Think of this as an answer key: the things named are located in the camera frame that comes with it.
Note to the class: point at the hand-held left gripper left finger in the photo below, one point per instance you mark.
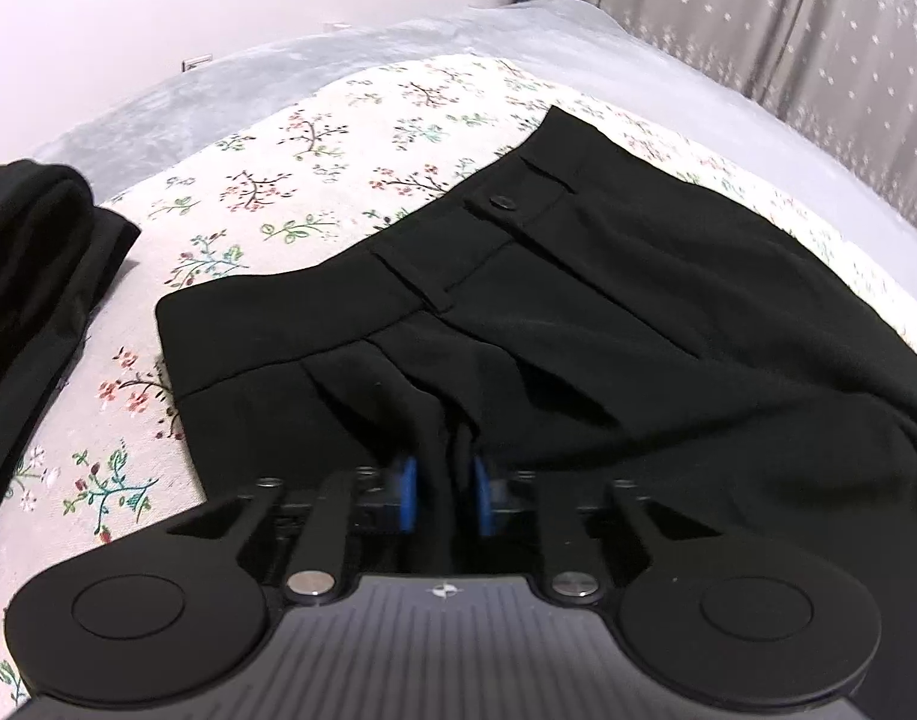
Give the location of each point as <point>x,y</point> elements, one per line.
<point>404,495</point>

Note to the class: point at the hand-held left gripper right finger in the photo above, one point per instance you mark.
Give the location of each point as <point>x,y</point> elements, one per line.
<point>482,495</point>

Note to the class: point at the black pants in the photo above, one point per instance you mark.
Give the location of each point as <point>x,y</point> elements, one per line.
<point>616,330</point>

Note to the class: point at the floral print bed sheet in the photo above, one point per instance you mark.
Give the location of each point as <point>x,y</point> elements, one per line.
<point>316,165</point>

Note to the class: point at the folded black cloth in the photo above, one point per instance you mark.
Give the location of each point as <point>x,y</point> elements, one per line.
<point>31,270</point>

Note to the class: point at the grey bed cover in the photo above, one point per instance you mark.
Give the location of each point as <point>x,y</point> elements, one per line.
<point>203,101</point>

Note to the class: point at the grey star-patterned curtain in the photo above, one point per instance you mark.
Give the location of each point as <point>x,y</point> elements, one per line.
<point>788,22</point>

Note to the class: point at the white wall outlet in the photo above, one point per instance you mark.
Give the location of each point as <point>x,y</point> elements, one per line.
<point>197,61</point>

